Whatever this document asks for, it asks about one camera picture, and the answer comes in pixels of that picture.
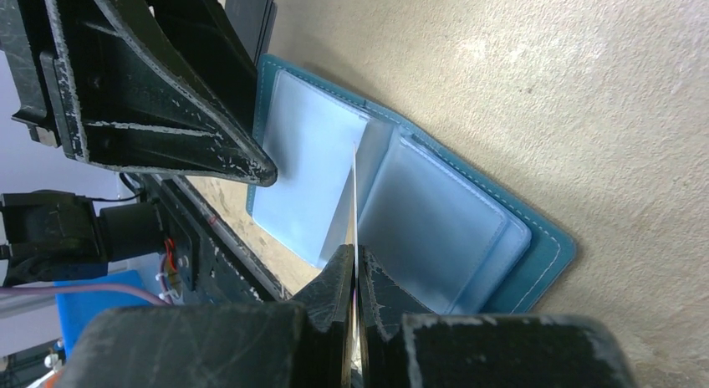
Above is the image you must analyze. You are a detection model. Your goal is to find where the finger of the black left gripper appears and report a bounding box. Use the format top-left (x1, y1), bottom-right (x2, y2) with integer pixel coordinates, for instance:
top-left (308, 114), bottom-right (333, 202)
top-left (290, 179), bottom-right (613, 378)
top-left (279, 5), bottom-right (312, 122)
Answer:
top-left (146, 0), bottom-right (257, 135)

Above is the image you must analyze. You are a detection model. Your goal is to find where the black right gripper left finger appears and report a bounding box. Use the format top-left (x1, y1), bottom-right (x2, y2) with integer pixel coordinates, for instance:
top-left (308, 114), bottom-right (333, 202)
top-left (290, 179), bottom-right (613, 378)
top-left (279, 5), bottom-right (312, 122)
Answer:
top-left (56, 245), bottom-right (355, 387)

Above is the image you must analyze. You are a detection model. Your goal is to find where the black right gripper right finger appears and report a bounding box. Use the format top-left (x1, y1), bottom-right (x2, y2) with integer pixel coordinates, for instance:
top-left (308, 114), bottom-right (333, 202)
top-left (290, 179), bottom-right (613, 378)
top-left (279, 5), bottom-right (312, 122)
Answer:
top-left (357, 248), bottom-right (636, 387)

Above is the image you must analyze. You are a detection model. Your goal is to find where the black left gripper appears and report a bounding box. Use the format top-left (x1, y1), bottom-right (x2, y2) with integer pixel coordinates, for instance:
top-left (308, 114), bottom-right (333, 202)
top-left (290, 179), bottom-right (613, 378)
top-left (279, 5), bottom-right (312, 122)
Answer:
top-left (1, 0), bottom-right (278, 186)

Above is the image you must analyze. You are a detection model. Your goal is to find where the orange credit card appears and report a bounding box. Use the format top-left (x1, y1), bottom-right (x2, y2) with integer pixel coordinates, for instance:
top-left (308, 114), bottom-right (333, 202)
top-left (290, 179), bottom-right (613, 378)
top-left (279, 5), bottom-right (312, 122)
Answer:
top-left (350, 145), bottom-right (361, 371)

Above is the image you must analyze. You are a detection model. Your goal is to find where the blue leather card holder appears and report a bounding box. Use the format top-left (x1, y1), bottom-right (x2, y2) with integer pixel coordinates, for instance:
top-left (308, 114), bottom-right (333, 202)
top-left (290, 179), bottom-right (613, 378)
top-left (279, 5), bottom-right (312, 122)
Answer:
top-left (246, 54), bottom-right (576, 314)

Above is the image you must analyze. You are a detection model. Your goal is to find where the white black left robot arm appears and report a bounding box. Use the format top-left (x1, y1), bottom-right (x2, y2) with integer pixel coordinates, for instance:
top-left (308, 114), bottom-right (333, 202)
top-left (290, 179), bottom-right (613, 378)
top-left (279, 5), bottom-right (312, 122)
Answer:
top-left (1, 0), bottom-right (278, 287)

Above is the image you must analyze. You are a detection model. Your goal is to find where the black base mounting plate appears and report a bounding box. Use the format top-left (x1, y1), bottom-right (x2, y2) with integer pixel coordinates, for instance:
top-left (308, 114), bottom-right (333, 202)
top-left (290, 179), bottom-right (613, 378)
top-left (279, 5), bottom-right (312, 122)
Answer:
top-left (135, 174), bottom-right (292, 304)

